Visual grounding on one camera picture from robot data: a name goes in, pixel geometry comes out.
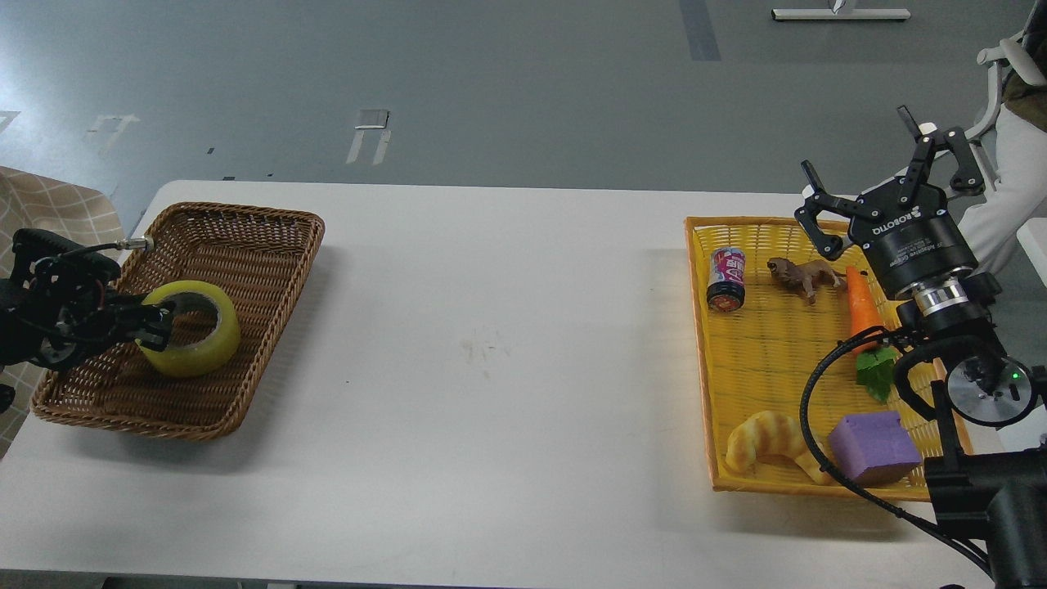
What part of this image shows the brown wicker basket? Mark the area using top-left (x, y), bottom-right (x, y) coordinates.
top-left (30, 202), bottom-right (325, 441)

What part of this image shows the yellow tape roll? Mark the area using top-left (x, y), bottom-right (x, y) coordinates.
top-left (136, 280), bottom-right (240, 378)

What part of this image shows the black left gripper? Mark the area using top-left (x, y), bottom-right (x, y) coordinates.
top-left (75, 297), bottom-right (178, 357)

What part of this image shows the purple foam block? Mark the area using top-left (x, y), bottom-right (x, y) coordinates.
top-left (828, 411), bottom-right (923, 488)

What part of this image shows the toy carrot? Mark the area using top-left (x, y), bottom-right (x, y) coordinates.
top-left (845, 266), bottom-right (896, 405)

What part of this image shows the seated person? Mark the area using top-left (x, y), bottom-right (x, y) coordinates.
top-left (957, 0), bottom-right (1047, 271)

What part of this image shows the toy croissant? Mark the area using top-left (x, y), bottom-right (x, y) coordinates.
top-left (725, 411), bottom-right (836, 486)

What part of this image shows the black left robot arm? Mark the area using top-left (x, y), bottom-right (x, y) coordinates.
top-left (1, 227), bottom-right (177, 371)

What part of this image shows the white office chair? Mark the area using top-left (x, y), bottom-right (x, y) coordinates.
top-left (950, 31), bottom-right (1045, 194)

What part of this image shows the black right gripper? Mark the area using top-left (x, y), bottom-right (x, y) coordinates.
top-left (795, 105), bottom-right (987, 300)

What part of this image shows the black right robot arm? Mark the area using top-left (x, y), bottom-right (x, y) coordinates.
top-left (795, 106), bottom-right (1046, 588)

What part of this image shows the small drink can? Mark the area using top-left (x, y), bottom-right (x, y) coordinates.
top-left (706, 246), bottom-right (747, 312)

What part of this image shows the brown toy lion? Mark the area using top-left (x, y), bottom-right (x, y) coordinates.
top-left (766, 257), bottom-right (848, 305)

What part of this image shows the white stand base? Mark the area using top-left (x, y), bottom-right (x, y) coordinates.
top-left (771, 1), bottom-right (911, 22)

